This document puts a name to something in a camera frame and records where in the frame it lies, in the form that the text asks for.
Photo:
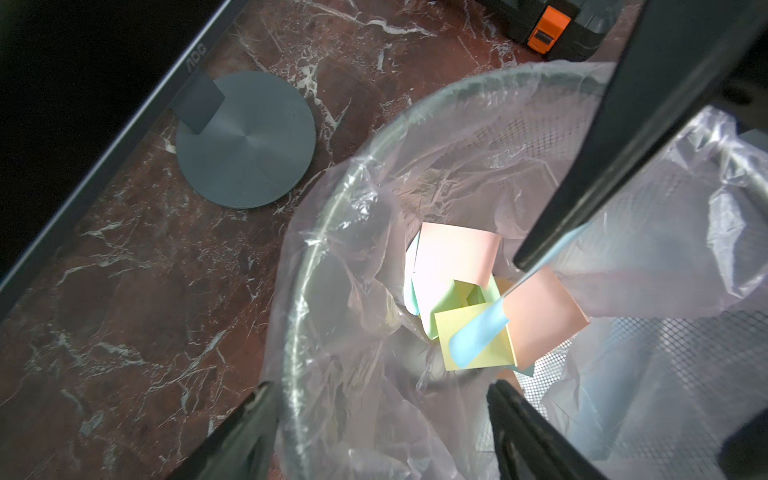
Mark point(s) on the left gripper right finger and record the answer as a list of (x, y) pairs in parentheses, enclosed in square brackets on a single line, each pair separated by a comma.
[(526, 445)]

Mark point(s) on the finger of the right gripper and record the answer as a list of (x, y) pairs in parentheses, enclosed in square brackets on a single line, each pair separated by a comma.
[(680, 57)]

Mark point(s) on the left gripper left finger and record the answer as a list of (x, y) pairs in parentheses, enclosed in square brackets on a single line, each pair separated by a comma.
[(242, 446)]

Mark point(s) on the yellow sticky note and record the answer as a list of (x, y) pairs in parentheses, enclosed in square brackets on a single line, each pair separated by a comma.
[(483, 342)]

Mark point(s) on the blue sticky note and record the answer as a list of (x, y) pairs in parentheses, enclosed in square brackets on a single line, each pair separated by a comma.
[(536, 314)]

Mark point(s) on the pink sticky note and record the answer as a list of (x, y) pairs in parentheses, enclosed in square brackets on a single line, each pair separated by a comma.
[(541, 316), (448, 252)]

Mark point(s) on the pink sticky note in bin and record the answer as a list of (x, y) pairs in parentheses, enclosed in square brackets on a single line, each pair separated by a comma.
[(541, 316)]

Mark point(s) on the grey round monitor stand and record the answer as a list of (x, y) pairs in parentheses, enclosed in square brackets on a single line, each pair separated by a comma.
[(245, 139)]

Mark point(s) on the black computer monitor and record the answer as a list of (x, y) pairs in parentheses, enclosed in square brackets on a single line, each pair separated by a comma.
[(81, 84)]

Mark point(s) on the black plastic tool case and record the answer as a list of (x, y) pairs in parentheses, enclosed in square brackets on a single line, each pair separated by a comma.
[(571, 30)]

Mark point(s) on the mesh waste bin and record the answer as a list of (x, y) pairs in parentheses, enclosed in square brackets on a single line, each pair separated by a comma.
[(372, 300)]

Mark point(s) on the clear plastic bin liner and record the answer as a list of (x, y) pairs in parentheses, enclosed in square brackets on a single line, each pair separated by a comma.
[(660, 252)]

